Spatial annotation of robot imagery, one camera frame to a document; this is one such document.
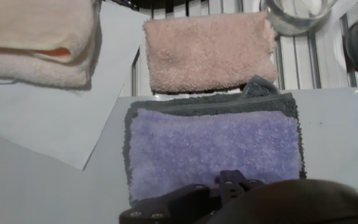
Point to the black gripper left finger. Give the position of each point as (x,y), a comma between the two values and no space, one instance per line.
(172,205)

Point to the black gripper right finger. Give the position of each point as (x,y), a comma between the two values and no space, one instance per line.
(251,184)

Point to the purple fluffy cloth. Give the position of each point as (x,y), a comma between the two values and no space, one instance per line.
(213,146)

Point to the pink fluffy cloth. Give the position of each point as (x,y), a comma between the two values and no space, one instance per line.
(210,53)

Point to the dark grey towel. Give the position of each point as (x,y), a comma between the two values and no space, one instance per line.
(216,104)

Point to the white paper sheet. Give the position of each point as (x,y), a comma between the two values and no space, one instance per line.
(57,124)

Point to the grey glossy table sheet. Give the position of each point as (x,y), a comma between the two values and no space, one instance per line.
(26,193)

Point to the clear glass with water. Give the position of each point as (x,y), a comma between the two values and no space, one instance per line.
(297,15)

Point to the cream folded towel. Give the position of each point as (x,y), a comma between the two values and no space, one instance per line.
(33,28)

